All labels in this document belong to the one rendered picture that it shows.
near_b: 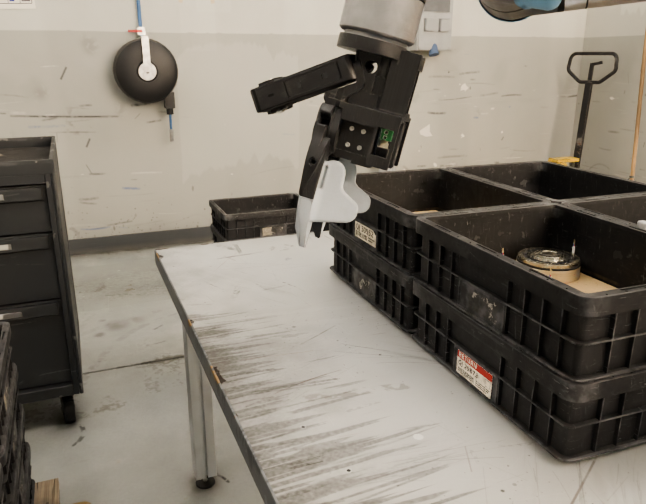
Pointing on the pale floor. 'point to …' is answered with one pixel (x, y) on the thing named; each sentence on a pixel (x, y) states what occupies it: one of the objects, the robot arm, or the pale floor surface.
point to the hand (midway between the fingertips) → (306, 228)
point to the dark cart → (33, 269)
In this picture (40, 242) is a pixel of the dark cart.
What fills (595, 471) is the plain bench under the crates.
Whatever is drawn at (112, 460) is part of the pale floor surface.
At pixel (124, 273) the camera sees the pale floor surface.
